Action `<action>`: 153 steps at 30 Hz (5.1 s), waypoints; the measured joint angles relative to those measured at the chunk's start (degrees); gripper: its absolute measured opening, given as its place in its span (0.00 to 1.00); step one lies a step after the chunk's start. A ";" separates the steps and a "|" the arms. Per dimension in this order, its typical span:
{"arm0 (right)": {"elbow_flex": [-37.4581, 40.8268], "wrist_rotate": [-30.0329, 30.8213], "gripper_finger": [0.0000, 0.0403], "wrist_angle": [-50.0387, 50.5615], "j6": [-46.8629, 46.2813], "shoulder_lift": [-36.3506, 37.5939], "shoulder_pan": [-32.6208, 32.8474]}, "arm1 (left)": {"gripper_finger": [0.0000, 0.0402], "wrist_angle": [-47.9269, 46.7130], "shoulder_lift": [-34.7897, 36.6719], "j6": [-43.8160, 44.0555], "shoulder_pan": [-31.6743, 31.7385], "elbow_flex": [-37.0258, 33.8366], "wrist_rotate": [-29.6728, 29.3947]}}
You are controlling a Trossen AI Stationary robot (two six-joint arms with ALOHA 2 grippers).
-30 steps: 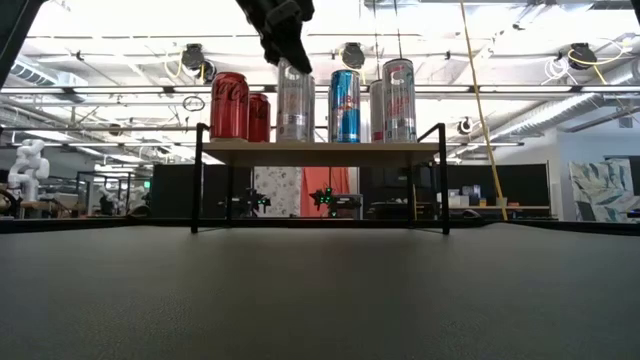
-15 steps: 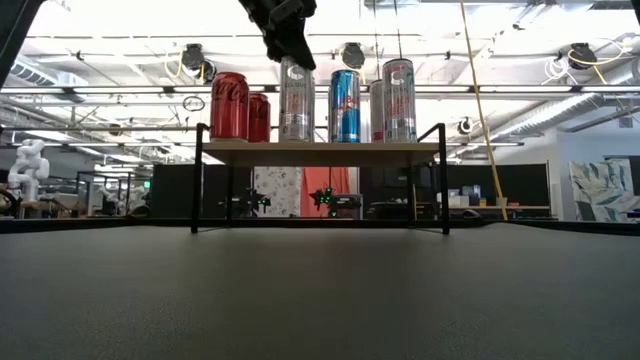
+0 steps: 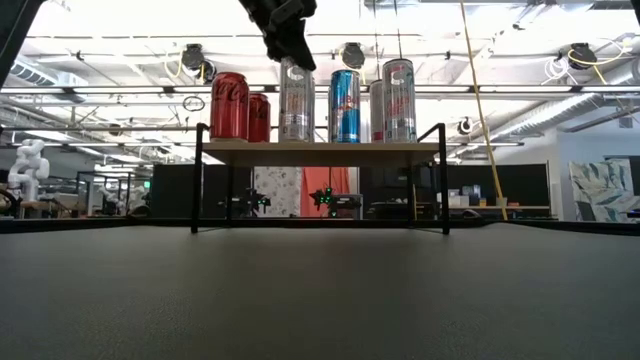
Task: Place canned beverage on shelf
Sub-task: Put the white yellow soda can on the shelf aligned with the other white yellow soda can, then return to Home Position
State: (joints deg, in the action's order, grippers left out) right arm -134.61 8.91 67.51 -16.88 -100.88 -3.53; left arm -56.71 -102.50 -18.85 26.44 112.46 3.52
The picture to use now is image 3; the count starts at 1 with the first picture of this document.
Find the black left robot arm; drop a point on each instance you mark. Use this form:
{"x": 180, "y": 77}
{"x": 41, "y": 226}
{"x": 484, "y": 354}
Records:
{"x": 12, "y": 25}

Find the distant black robot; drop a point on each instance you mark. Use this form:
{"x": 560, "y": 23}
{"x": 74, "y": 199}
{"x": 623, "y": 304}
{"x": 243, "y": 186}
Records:
{"x": 322, "y": 197}
{"x": 252, "y": 202}

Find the leaf patterned panel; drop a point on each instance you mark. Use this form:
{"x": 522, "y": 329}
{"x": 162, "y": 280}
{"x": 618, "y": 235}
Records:
{"x": 595, "y": 190}

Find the small wooden shelf black legs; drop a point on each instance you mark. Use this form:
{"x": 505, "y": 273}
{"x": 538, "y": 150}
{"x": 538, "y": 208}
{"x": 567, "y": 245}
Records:
{"x": 320, "y": 154}

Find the black table frame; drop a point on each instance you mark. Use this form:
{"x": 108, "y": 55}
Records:
{"x": 60, "y": 225}

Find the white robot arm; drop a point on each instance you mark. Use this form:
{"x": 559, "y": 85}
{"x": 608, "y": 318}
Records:
{"x": 112, "y": 197}
{"x": 30, "y": 170}

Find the floral patterned panel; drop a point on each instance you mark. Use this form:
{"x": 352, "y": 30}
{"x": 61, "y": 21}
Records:
{"x": 280, "y": 192}

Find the black screen panel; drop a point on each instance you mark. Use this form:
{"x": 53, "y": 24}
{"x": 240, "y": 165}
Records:
{"x": 525, "y": 177}

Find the blue Red Bull can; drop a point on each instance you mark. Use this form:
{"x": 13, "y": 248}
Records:
{"x": 345, "y": 110}

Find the black table mat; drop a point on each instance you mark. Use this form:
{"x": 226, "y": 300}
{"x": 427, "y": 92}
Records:
{"x": 200, "y": 310}

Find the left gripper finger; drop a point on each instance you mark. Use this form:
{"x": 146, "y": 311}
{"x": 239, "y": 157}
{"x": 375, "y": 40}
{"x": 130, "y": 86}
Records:
{"x": 292, "y": 47}

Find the Celsius Peach Vibe can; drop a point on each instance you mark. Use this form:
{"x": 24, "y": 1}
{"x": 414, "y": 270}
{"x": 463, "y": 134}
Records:
{"x": 375, "y": 115}
{"x": 399, "y": 105}

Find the orange panel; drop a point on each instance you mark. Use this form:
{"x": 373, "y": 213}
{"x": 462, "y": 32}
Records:
{"x": 320, "y": 180}

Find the red Coca-Cola Zero Sugar can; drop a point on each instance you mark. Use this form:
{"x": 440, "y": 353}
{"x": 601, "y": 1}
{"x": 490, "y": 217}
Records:
{"x": 229, "y": 110}

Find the black partition panel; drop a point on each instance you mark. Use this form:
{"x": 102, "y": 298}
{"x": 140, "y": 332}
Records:
{"x": 175, "y": 190}

